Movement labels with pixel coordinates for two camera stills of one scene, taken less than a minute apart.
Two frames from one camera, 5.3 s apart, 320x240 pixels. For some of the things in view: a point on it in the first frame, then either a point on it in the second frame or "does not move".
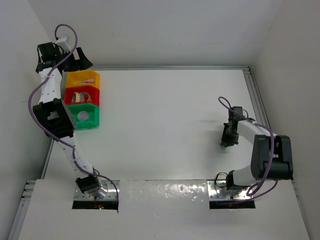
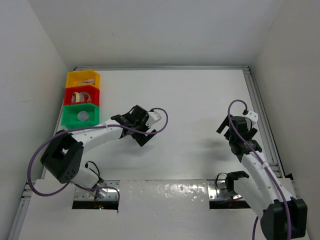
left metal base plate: (107, 192) does not move
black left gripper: (80, 64) -> (140, 138)
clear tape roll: (82, 98) does not move
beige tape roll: (75, 97) does not move
